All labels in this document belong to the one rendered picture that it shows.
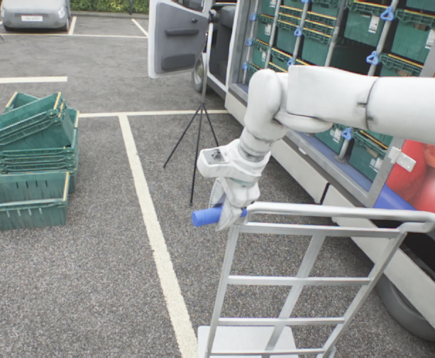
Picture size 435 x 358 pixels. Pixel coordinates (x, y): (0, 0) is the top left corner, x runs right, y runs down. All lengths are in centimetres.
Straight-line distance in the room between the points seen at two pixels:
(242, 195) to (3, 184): 244
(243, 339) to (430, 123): 173
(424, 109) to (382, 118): 4
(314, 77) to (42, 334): 188
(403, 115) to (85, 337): 184
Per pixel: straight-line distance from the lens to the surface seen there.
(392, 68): 225
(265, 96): 45
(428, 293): 206
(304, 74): 41
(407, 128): 36
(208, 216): 70
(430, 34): 214
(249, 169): 55
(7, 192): 289
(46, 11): 1016
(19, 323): 210
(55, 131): 261
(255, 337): 197
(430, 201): 190
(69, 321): 203
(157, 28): 435
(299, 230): 95
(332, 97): 39
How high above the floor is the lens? 167
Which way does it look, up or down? 33 degrees down
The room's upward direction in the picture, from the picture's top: 9 degrees clockwise
